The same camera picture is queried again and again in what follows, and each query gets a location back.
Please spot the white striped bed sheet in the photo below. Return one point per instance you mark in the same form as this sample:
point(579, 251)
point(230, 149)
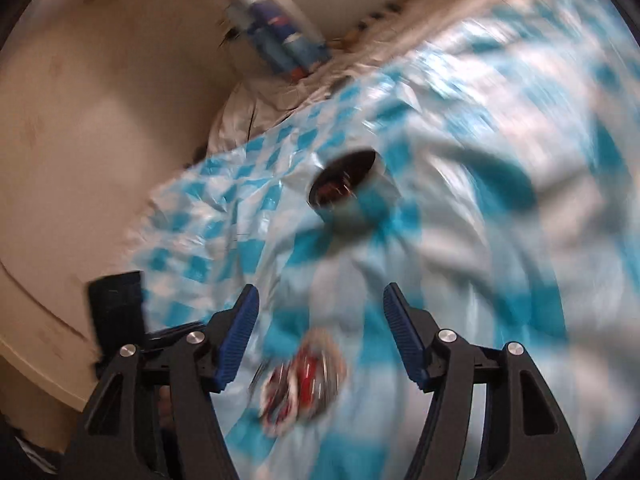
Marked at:
point(280, 90)

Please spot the blue cartoon print curtain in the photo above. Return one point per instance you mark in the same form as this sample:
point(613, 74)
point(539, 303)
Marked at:
point(280, 35)

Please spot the blue white checkered cloth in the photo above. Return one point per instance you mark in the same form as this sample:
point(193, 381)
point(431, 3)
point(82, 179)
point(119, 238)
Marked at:
point(425, 210)

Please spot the round metal tin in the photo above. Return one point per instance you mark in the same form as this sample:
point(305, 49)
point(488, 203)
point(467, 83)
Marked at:
point(357, 195)

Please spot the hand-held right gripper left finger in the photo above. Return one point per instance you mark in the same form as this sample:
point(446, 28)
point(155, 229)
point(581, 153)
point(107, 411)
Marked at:
point(235, 345)

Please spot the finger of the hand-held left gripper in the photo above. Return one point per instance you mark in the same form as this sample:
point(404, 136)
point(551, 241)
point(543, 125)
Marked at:
point(116, 310)

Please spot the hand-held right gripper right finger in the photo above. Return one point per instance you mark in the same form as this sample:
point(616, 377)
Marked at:
point(407, 345)

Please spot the red silver candies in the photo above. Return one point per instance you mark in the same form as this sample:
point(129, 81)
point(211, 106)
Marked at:
point(302, 385)

